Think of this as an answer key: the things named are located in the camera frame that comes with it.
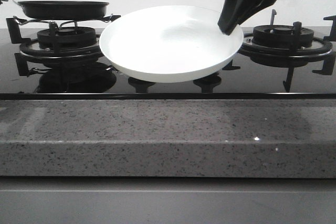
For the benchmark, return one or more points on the black pan support burner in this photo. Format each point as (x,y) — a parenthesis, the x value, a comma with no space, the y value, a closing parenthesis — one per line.
(294,57)
(30,51)

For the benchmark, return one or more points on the black gas burner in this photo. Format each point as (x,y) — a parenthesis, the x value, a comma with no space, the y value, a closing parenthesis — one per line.
(68,37)
(281,36)

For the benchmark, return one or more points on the black pan support left burner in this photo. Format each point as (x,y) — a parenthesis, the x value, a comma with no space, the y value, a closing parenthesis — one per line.
(30,51)

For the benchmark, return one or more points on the black glass cooktop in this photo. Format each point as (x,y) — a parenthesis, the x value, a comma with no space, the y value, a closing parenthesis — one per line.
(245,77)

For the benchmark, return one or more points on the black gas burner left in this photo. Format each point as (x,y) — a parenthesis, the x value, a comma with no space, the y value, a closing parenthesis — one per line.
(68,37)

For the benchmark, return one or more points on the black frying pan green handle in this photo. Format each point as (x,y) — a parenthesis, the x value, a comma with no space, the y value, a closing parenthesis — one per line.
(64,10)

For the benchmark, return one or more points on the black gas burner right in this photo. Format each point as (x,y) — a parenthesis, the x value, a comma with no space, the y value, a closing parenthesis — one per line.
(281,36)

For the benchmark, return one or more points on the white round plate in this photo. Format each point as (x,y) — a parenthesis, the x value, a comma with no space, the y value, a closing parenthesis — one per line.
(169,44)

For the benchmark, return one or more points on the black pan support right burner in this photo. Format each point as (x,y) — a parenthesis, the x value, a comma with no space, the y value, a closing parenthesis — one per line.
(294,57)

